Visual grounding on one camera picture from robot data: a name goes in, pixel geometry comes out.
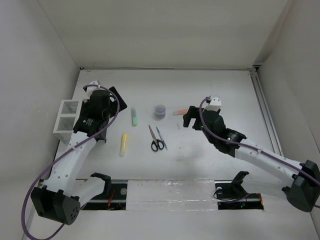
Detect purple cable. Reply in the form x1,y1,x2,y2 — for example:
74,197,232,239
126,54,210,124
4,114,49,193
199,96,320,208
21,84,121,240

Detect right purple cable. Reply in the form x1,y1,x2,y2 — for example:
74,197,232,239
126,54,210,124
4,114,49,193
199,96,320,208

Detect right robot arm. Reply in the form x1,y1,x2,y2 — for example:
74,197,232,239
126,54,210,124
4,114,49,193
183,106,320,213

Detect white slotted container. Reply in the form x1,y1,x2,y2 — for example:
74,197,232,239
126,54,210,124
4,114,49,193
53,100,81,145

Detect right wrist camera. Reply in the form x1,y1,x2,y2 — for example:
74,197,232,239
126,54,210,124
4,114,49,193
204,95,222,112

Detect jar of paper clips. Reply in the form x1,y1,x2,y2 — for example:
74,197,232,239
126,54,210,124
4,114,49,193
154,104,166,119

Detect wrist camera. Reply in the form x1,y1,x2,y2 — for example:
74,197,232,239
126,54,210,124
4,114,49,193
204,95,222,112
83,79,101,97

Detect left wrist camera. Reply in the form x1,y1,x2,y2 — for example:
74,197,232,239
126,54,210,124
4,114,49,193
83,79,101,97

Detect aluminium rail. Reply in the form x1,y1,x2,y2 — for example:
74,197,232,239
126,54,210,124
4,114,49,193
248,65,284,157

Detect blue ballpoint pen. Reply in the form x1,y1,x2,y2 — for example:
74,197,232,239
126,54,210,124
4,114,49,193
155,126,168,150

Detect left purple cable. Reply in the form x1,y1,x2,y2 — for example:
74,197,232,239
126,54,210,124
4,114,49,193
21,84,121,240

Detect orange yellow highlighter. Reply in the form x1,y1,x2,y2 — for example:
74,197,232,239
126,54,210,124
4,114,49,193
173,109,188,116

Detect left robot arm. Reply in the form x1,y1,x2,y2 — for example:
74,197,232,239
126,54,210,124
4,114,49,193
30,83,128,225

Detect black slotted container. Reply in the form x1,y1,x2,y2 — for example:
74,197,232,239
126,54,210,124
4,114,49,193
95,128,107,143

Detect black handled scissors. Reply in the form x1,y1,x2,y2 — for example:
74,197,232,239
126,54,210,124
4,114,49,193
148,125,164,152

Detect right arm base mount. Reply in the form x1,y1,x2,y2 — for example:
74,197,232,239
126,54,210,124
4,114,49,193
213,171,264,210

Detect green highlighter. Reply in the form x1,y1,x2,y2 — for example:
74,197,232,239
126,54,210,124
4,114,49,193
131,106,138,127

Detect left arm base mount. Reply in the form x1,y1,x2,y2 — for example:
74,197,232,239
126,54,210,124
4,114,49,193
81,180,128,211

